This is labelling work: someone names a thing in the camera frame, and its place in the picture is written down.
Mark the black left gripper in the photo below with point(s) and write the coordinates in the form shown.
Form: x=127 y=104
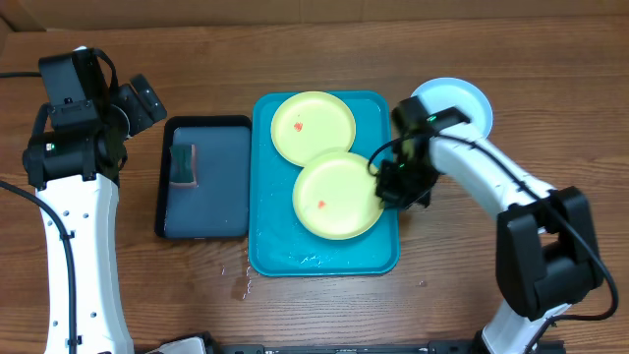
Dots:
x=128 y=97

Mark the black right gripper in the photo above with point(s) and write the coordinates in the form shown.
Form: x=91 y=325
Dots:
x=402 y=186

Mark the green orange sponge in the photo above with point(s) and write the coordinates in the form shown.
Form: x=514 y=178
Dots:
x=183 y=166

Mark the yellow plate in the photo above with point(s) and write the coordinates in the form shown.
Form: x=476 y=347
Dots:
x=310 y=124
x=334 y=196

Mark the light blue plate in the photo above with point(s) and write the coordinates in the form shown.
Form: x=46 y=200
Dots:
x=441 y=93

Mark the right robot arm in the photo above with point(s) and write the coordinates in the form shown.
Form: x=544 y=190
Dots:
x=547 y=257

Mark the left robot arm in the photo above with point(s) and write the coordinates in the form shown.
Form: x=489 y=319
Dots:
x=73 y=160

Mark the black water tray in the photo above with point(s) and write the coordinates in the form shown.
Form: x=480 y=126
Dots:
x=219 y=206

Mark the teal plastic tray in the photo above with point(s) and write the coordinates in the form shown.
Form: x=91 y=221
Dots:
x=279 y=245

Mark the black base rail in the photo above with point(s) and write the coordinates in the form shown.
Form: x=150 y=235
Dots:
x=204 y=343

